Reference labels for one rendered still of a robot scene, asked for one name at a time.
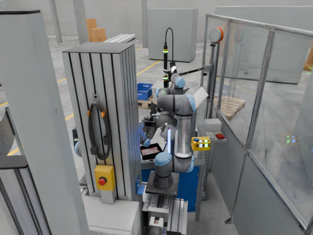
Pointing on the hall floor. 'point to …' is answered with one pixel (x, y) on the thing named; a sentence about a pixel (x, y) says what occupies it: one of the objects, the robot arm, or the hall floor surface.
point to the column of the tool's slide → (211, 86)
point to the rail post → (199, 193)
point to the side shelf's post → (207, 167)
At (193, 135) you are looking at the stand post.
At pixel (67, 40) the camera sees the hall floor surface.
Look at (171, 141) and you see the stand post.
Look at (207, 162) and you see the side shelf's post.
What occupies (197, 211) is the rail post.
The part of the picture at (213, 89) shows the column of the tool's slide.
